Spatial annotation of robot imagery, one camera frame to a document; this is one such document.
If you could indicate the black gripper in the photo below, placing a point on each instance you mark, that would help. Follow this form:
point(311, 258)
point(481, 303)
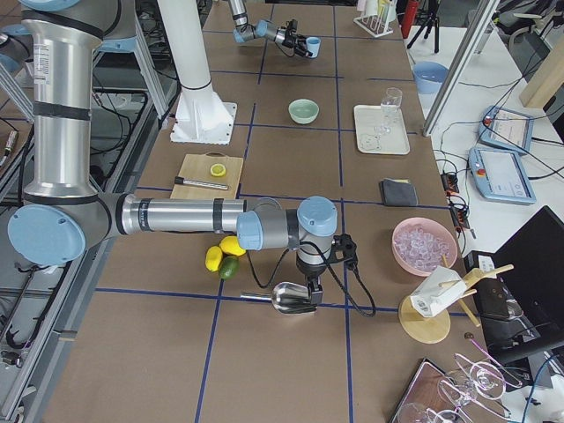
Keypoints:
point(291, 39)
point(307, 271)

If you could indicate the light blue plastic cup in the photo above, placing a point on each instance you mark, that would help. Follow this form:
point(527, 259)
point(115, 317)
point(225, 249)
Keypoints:
point(313, 45)

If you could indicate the green ceramic bowl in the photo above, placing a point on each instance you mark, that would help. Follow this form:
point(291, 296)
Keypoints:
point(303, 111)

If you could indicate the metal ice scoop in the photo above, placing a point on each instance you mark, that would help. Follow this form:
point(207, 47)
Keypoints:
point(286, 297)

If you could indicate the pink bowl with ice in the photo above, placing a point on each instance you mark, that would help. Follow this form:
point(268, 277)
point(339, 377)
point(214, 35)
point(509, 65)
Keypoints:
point(420, 245)

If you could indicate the blue bowl with fork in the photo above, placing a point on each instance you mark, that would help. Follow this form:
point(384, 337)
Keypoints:
point(429, 76)

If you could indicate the green lime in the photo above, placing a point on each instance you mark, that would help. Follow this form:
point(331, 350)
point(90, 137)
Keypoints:
point(229, 267)

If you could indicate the whole yellow lemon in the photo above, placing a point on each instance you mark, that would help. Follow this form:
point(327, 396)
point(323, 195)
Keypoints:
point(230, 246)

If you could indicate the wooden cup stand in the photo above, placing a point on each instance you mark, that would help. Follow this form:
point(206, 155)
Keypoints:
point(433, 330)

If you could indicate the clear wine glass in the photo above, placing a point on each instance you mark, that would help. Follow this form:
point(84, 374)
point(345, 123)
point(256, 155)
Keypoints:
point(390, 105)

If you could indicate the cream bear serving tray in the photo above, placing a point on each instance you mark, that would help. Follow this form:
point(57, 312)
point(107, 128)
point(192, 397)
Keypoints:
point(366, 118)

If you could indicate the white paper carton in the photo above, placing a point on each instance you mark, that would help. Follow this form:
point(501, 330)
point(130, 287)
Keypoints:
point(438, 291)

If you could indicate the grey folded cloth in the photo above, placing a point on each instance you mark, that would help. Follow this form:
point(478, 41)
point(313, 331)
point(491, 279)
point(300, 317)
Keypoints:
point(398, 193)

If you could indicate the lemon half slice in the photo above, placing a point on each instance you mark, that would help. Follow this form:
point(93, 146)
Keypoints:
point(218, 170)

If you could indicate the wooden cutting board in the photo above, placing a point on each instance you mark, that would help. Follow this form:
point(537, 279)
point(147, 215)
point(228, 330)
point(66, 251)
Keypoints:
point(198, 167)

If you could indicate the far teach pendant tablet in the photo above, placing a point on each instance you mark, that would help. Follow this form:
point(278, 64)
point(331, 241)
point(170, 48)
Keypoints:
point(506, 129)

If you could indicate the teach pendant tablet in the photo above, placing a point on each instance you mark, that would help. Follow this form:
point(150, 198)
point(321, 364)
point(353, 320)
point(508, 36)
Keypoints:
point(499, 176)
point(506, 129)

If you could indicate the near teach pendant tablet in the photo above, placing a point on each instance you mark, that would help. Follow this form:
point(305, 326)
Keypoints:
point(499, 176)

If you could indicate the white wire cup rack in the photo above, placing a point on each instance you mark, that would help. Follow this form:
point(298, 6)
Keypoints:
point(376, 16)

